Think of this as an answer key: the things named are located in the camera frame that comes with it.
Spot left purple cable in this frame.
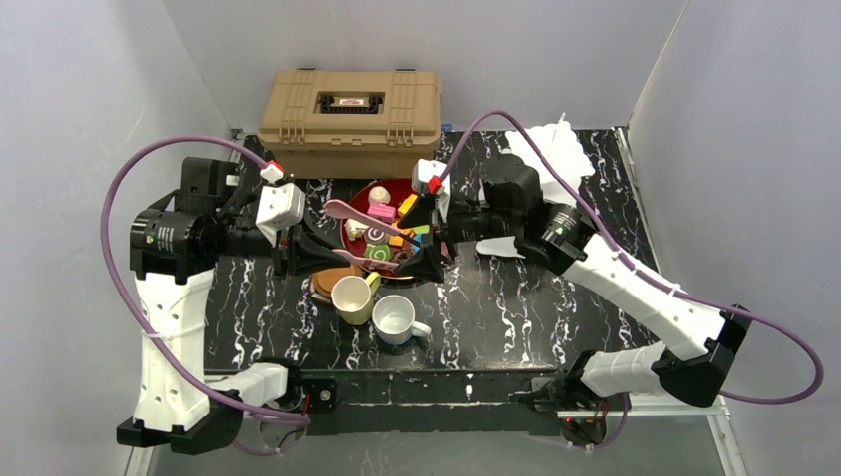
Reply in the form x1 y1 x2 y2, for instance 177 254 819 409
100 134 312 458

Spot pink toy cake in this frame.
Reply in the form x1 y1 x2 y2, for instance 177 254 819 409
366 203 397 224

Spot wooden coaster stack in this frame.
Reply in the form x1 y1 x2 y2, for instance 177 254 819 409
309 265 363 304

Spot yellow toy cake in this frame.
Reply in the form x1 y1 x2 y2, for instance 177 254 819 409
397 194 419 217

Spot white round toy mochi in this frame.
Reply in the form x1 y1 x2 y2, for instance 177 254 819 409
367 186 391 205

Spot white tiered cake stand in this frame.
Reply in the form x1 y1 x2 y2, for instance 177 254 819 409
476 113 595 258

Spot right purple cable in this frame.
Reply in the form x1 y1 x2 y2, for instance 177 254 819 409
438 109 824 450

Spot white toy cake slice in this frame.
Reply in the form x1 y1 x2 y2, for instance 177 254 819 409
344 219 369 241

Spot green swirl roll cake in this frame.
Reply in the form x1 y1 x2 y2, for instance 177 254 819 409
363 244 392 262

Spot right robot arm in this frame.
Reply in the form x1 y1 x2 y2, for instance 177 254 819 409
398 154 750 407

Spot tan plastic toolbox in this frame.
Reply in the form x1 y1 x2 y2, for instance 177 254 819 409
257 68 443 179

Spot white grey mug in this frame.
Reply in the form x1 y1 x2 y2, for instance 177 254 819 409
371 296 432 346

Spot brown swirl roll cake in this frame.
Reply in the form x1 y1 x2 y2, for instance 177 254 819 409
364 227 390 246

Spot pink handled metal tongs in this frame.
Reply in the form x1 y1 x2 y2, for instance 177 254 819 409
322 199 408 272

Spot orange toy cake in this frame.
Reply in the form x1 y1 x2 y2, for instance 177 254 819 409
388 235 409 249

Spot purple cable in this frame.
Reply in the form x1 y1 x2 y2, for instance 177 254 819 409
438 109 824 450
100 134 312 458

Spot yellow green mug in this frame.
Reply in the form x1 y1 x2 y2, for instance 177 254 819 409
331 272 382 326

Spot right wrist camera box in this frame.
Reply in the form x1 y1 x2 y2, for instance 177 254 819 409
412 159 451 223

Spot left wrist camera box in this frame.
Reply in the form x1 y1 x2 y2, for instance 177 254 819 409
255 161 305 246

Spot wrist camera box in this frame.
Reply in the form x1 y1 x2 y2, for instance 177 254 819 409
255 161 305 246
412 159 451 223

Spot red round tray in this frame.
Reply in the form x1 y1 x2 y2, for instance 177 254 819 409
340 177 418 284

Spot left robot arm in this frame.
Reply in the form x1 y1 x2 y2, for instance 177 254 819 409
116 157 340 455

